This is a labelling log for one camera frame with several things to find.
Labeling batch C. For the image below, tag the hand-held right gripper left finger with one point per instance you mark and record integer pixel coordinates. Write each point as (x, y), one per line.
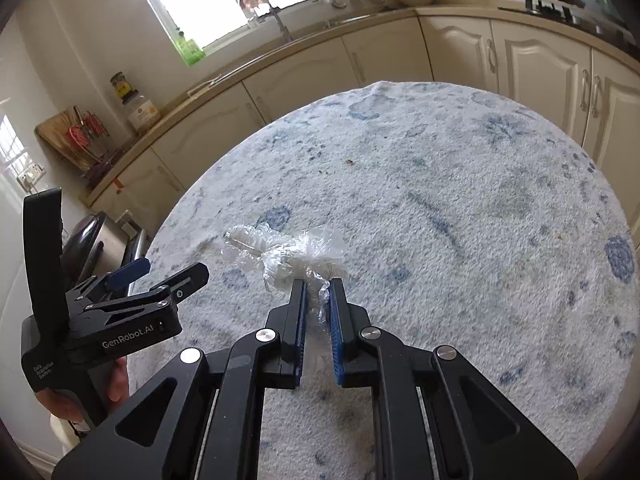
(300, 330)

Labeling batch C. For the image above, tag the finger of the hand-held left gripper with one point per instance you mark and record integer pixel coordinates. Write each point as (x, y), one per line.
(190, 277)
(127, 271)

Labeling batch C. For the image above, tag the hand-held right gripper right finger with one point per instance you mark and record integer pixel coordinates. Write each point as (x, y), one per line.
(336, 335)

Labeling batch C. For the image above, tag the clear plastic film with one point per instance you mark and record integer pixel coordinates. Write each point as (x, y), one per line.
(310, 255)

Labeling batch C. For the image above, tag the person's left hand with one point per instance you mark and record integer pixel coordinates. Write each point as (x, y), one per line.
(117, 380)

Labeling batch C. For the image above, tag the white chair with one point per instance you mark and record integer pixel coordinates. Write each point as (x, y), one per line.
(112, 247)

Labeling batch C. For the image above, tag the orange cabinet hook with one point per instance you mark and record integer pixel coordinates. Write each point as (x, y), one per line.
(119, 184)

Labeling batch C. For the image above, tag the glass jar of grains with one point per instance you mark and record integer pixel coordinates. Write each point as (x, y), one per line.
(142, 115)

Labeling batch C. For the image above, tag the wooden cutting board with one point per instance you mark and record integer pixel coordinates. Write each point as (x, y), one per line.
(52, 132)

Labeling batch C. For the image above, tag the yellow label bottle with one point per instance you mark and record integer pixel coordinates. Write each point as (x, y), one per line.
(120, 87)

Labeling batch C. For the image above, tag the cream kitchen cabinet unit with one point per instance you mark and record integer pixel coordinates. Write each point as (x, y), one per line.
(300, 80)

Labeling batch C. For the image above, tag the green refill pouch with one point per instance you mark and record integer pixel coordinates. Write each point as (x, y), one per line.
(190, 50)

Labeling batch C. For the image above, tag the metal kitchen faucet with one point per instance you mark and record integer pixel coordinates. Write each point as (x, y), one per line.
(280, 22)

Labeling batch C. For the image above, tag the pink hanging cloth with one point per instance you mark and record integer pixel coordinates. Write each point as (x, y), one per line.
(252, 1)

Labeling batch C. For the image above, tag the black gas stove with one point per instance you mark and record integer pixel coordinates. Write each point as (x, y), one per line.
(550, 5)

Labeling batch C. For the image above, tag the white wall socket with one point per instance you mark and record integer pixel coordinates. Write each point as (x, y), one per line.
(31, 176)

